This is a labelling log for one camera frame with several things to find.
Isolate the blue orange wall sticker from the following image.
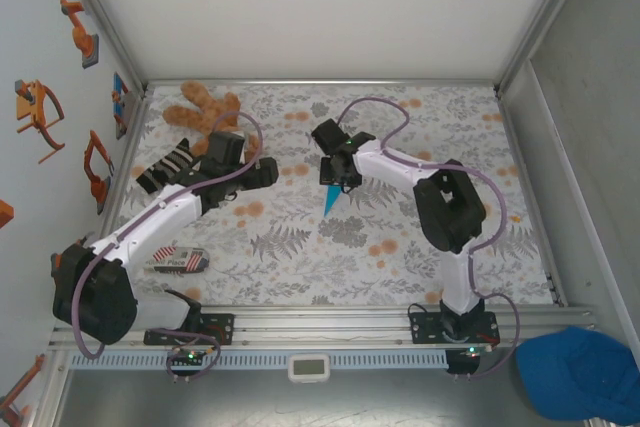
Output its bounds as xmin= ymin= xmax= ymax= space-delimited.
xmin=112 ymin=71 xmax=134 ymax=141

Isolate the brown teddy bear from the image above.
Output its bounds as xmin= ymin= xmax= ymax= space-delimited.
xmin=162 ymin=80 xmax=249 ymax=158

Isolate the white digital timer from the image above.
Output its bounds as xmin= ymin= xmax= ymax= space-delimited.
xmin=286 ymin=352 xmax=333 ymax=385

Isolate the aluminium back rail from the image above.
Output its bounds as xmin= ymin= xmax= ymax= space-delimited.
xmin=144 ymin=78 xmax=501 ymax=89

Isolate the white slotted cable duct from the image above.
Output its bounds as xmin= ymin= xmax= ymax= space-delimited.
xmin=68 ymin=350 xmax=450 ymax=370

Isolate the american flag patterned sock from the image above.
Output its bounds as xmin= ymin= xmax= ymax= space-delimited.
xmin=143 ymin=242 xmax=210 ymax=277

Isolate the floral fern print tablecloth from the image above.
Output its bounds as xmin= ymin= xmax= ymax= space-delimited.
xmin=93 ymin=82 xmax=557 ymax=306

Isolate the orange gripper wall sticker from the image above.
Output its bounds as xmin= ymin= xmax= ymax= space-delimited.
xmin=13 ymin=79 xmax=67 ymax=164

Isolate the aluminium side rail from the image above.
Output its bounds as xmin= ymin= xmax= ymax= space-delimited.
xmin=497 ymin=89 xmax=571 ymax=308
xmin=94 ymin=89 xmax=151 ymax=251

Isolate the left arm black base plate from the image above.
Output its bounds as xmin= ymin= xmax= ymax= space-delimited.
xmin=143 ymin=312 xmax=236 ymax=347

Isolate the cyan blue cloth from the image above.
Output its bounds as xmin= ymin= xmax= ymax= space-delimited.
xmin=322 ymin=184 xmax=350 ymax=219

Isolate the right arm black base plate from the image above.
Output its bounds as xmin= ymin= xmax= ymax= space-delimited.
xmin=408 ymin=310 xmax=502 ymax=347

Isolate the black white striped sock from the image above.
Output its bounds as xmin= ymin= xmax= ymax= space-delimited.
xmin=135 ymin=137 xmax=197 ymax=194

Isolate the aluminium frame post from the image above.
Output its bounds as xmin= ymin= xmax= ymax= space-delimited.
xmin=55 ymin=0 xmax=151 ymax=98
xmin=492 ymin=0 xmax=602 ymax=98

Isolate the aluminium front rail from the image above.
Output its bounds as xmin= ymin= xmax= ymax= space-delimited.
xmin=48 ymin=303 xmax=597 ymax=350

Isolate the blue cap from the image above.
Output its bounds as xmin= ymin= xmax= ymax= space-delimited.
xmin=514 ymin=325 xmax=640 ymax=423

